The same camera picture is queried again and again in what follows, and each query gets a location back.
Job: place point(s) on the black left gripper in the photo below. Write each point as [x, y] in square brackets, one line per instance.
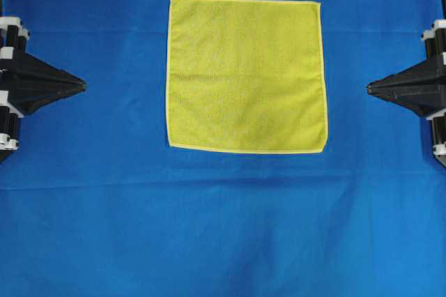
[14, 38]

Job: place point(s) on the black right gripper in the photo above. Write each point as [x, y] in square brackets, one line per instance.
[429, 104]

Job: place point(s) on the yellow-green microfibre towel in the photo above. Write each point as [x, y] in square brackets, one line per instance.
[246, 76]

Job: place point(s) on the blue table cloth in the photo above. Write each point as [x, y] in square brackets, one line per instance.
[96, 203]

